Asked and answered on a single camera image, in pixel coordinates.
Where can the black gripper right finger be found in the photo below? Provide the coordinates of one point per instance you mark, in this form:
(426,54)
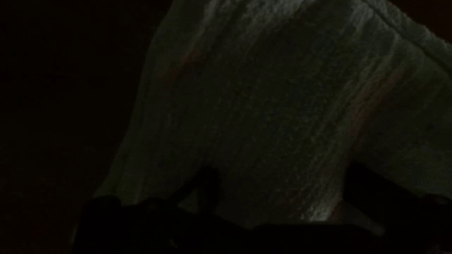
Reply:
(382,198)

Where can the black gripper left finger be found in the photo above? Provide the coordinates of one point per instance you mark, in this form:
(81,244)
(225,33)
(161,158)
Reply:
(204,191)

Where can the white terry towel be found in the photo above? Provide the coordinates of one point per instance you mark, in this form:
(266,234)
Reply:
(283,117)

